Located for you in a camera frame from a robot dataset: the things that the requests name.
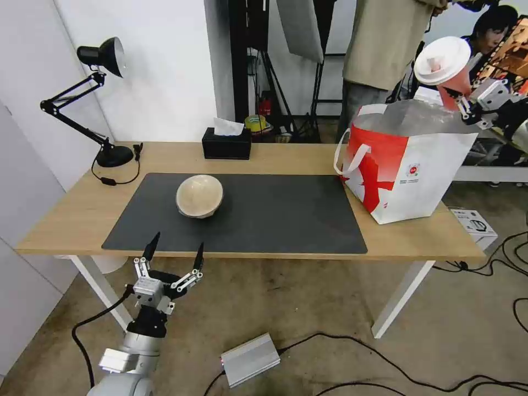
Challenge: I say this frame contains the black desk lamp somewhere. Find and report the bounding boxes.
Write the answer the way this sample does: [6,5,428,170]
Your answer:
[39,36,135,169]

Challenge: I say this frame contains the dark grey desk mat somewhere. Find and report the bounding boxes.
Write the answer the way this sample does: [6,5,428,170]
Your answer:
[101,172,369,253]

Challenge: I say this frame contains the black light stand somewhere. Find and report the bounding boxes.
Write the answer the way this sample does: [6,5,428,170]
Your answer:
[262,48,323,144]

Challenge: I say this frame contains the black tissue box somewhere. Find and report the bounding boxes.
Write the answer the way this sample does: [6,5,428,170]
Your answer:
[201,126,252,161]

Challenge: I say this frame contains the white cardboard box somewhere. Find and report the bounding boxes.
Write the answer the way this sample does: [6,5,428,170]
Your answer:
[449,208,499,251]

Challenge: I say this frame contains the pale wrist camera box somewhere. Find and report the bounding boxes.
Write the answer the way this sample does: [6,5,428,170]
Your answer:
[473,79,512,111]
[132,277,175,316]

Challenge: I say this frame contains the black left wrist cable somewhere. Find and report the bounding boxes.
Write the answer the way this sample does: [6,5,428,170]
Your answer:
[71,283,137,389]

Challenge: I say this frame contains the white tissue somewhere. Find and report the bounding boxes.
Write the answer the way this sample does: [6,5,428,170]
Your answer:
[212,117,245,138]

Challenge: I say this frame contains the beige paper bowl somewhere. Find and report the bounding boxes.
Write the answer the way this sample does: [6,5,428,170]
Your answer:
[176,174,224,219]

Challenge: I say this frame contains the white cabinet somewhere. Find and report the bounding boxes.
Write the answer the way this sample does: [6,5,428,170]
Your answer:
[0,95,80,374]

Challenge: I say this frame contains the yellow green tape roll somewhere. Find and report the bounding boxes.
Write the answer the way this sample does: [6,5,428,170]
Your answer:
[244,114,273,134]

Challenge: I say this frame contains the person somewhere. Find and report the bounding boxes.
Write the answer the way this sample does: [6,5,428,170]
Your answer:
[465,4,521,76]
[335,0,451,142]

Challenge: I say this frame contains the red and white takeout bag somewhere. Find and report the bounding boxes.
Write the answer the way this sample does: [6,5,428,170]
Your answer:
[333,98,480,226]

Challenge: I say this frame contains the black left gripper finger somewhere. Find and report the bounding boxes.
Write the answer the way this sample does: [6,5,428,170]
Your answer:
[132,231,162,282]
[170,241,206,293]

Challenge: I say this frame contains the silver power supply box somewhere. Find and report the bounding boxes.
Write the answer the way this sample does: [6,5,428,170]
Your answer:
[220,333,282,389]

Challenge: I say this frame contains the pink cup with white lid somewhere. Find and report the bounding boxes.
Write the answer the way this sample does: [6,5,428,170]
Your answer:
[414,36,472,112]

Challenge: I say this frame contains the black lamp cable with switch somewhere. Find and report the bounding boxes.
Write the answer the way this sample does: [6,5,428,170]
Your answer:
[90,142,145,188]

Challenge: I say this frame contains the black floor cable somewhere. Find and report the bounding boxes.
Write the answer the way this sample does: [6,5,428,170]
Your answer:
[431,230,528,290]
[203,331,528,396]

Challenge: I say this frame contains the white softbox panel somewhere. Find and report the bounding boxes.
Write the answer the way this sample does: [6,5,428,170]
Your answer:
[275,0,325,64]

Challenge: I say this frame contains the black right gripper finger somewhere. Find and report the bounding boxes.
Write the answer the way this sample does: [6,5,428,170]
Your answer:
[461,108,491,129]
[453,87,474,116]

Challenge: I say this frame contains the white side table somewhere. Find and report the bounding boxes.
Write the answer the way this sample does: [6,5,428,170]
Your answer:
[453,136,528,185]

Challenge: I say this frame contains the white table leg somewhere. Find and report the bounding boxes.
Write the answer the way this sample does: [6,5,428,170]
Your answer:
[67,255,135,333]
[371,260,436,339]

